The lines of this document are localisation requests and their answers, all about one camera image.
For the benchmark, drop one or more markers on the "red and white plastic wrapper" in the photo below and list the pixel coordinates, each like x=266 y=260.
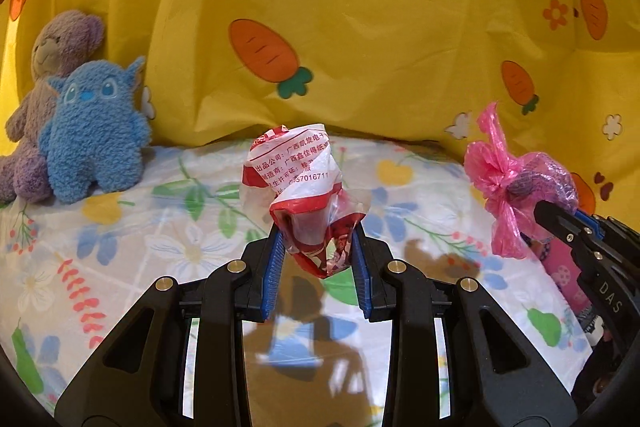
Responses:
x=295 y=177

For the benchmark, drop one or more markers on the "floral bed sheet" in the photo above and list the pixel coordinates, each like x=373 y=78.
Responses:
x=150 y=257

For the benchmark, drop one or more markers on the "person's right hand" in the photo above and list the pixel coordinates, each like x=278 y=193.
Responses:
x=598 y=385

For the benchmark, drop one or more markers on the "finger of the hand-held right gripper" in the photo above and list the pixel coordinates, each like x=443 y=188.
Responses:
x=555 y=222
x=592 y=224

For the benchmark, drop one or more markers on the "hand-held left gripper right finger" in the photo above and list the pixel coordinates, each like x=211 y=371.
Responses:
x=361 y=277

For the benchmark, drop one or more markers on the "yellow carrot print curtain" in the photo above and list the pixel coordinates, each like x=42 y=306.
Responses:
x=375 y=32

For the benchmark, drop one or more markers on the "purple teddy bear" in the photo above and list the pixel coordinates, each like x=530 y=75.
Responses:
x=60 y=47

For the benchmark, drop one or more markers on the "pink plastic bucket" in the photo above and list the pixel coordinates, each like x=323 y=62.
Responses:
x=562 y=274

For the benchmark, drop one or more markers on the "blue plush toy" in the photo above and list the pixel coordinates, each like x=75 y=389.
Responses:
x=90 y=142

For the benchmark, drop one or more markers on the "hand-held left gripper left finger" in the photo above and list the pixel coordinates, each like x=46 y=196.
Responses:
x=272 y=272

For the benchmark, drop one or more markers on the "pink plastic bag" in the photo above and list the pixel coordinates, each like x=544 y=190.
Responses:
x=500 y=187

